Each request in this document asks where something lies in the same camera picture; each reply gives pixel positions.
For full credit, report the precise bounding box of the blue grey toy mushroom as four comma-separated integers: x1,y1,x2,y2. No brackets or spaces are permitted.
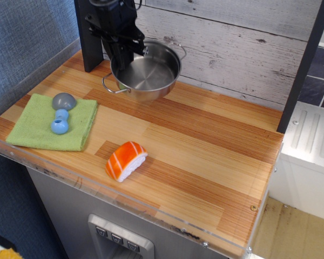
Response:
51,93,77,135

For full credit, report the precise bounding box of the stainless steel pot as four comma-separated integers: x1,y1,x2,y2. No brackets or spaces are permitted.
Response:
102,40,187,103

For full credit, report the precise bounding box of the left dark grey post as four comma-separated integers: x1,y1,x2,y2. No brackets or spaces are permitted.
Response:
74,0,104,72

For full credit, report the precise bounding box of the salmon nigiri sushi toy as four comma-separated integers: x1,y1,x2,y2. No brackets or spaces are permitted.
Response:
105,141,148,182

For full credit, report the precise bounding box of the green cloth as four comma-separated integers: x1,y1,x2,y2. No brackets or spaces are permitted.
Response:
6,93,97,151

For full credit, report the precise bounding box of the right dark grey post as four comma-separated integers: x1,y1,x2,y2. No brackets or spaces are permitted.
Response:
276,0,324,134

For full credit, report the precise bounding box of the clear acrylic table edge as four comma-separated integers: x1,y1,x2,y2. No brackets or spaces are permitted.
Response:
0,140,253,258

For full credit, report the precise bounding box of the white appliance with ridges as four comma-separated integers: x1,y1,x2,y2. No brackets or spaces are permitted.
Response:
269,102,324,219

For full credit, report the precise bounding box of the dark grey post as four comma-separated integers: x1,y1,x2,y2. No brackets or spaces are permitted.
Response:
74,0,104,72
276,0,324,134

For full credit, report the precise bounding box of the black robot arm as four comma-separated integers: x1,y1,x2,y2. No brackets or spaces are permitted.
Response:
85,1,148,71

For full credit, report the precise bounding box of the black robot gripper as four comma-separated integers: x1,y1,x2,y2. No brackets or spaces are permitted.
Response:
86,1,148,71

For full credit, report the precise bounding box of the silver button panel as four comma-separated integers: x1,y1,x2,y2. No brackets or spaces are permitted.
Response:
87,214,155,258

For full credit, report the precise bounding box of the grey cabinet front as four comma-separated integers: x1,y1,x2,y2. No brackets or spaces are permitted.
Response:
28,168,225,258

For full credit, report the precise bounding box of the orange object at corner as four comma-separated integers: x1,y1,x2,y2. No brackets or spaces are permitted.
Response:
0,249,23,259

